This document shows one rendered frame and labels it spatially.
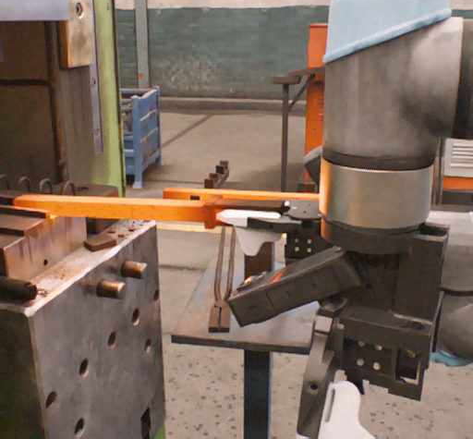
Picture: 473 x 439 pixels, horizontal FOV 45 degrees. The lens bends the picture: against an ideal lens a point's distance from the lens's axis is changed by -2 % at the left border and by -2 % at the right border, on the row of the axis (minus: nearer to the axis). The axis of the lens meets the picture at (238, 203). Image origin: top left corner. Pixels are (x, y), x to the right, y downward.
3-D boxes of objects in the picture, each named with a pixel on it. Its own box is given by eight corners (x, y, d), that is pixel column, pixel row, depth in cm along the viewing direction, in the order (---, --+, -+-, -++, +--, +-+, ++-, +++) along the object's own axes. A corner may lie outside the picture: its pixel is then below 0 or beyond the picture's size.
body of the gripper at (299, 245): (279, 275, 74) (374, 286, 71) (278, 212, 71) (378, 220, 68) (292, 252, 81) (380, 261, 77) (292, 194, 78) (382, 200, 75)
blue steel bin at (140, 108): (164, 164, 532) (161, 85, 511) (142, 187, 457) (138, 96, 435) (42, 162, 544) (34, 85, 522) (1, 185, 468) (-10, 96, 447)
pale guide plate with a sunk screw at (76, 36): (95, 64, 115) (90, -25, 110) (70, 67, 107) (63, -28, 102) (86, 64, 115) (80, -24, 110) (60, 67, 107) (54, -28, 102)
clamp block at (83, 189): (122, 219, 107) (120, 185, 105) (98, 235, 99) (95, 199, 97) (66, 213, 110) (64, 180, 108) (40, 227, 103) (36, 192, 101)
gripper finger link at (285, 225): (244, 231, 73) (314, 236, 70) (243, 220, 72) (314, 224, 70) (252, 219, 77) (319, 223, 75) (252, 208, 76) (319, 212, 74)
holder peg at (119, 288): (127, 295, 90) (127, 280, 89) (119, 303, 88) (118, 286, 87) (105, 291, 91) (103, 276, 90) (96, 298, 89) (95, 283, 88)
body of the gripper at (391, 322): (418, 412, 38) (439, 248, 35) (299, 382, 42) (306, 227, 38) (435, 357, 45) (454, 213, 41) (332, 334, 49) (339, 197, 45)
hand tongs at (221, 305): (222, 228, 171) (222, 224, 170) (236, 228, 171) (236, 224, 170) (208, 332, 114) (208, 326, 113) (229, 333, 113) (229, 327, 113)
